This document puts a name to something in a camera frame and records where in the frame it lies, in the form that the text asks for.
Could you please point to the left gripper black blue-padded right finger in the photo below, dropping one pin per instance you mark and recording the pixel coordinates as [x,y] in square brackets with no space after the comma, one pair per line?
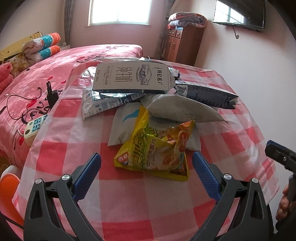
[251,221]

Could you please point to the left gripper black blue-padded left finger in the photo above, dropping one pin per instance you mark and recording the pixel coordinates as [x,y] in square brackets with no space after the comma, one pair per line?
[53,212]

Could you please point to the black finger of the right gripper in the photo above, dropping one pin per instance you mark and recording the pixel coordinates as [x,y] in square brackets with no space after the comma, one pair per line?
[281,154]

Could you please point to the yellow instant noodle wrapper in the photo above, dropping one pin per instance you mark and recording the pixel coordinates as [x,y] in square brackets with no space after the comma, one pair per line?
[162,154]

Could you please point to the grey foil bag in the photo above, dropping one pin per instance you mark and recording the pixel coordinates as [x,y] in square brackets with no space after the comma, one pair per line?
[178,108]

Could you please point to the white blue printed refill pouch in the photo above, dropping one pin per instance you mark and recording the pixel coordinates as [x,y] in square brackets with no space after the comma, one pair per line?
[94,102]

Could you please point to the white pouch with teal swoosh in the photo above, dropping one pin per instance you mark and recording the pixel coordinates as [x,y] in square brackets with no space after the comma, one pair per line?
[159,119]

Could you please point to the beige milk carton box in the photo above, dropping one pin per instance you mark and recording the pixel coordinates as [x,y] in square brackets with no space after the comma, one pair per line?
[136,76]

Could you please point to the person's right hand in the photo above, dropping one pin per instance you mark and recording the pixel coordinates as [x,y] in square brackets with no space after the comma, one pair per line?
[283,206]

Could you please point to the orange plastic chair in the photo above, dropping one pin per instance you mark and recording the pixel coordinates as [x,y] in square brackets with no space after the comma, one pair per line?
[9,184]

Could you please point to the red white checkered tablecloth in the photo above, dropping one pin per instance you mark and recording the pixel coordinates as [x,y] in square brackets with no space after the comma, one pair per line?
[135,196]

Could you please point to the cream power strip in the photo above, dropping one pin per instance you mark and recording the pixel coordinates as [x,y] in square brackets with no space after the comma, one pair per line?
[32,129]

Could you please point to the dark blue snack bag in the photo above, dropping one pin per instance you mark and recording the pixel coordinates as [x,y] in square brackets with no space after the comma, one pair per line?
[206,94]

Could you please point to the pink bed with bedspread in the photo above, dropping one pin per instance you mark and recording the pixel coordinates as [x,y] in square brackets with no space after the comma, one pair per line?
[25,98]

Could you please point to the black charger adapter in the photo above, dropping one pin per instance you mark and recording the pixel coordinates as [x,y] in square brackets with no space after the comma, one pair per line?
[52,95]

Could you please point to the pink pillows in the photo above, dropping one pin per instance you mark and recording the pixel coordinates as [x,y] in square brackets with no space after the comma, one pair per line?
[5,76]

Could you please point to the wooden cabinet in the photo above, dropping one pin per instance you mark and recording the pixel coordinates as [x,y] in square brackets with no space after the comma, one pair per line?
[183,44]

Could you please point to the folded blanket on cabinet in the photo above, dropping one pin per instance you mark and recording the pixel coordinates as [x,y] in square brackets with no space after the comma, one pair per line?
[184,19]

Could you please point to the rolled colourful quilt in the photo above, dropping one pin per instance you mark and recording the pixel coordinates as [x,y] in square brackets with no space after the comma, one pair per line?
[41,48]

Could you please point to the window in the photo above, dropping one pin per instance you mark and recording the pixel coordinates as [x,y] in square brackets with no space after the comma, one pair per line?
[119,12]

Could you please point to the grey curtain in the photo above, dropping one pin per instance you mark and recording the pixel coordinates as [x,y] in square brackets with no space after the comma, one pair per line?
[68,16]

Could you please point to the wall mounted black television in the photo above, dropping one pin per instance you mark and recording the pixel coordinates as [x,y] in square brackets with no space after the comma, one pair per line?
[248,14]

